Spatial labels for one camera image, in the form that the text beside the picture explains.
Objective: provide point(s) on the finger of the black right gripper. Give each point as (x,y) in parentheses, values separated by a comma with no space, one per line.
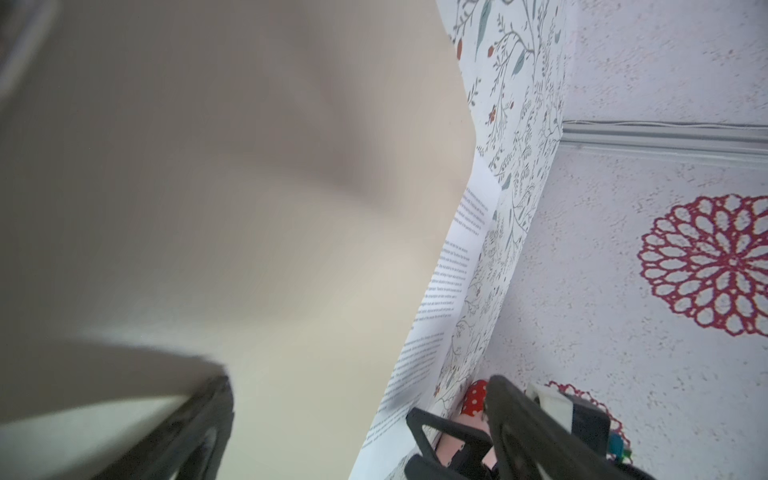
(427,429)

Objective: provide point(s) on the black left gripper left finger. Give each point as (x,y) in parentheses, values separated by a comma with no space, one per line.
(189,444)

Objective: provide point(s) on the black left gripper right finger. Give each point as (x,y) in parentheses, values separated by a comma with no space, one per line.
(529,444)

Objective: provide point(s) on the white printed text sheet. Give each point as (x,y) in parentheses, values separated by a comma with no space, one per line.
(415,374)

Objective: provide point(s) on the beige manila folder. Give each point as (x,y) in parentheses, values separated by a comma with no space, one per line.
(188,188)

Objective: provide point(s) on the pink pig plush toy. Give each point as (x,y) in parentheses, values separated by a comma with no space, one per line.
(453,452)

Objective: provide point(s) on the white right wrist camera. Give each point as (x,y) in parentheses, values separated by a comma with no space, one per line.
(579,417)

